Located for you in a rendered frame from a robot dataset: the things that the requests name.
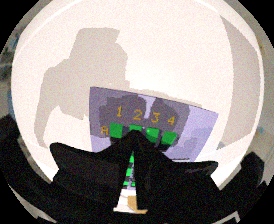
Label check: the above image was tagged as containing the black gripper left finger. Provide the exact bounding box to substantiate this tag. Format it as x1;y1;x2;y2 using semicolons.
49;129;136;208

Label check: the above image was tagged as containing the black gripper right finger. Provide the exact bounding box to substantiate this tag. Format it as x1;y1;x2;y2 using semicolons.
133;129;218;210

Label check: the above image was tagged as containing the lavender switch panel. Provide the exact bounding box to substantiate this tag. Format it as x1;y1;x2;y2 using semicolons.
89;87;219;163

